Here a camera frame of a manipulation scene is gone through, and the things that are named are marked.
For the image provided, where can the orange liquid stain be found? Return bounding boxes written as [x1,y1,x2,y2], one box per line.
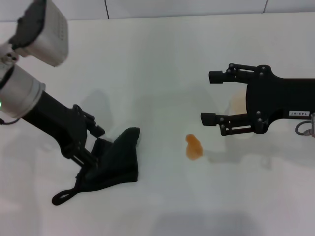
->
[185,134,204,162]

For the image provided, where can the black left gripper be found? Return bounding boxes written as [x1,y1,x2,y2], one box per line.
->
[21,90,106,168]

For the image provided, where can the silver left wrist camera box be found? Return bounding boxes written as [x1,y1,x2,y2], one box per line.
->
[9,0,69,67]

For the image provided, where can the right gripper cable connector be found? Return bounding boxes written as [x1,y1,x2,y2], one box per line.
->
[295,113,315,137]

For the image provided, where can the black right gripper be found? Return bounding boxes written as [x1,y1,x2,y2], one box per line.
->
[200,63,315,137]

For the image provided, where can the dark rag with loop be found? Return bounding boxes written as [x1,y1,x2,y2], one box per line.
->
[51,126,141,206]

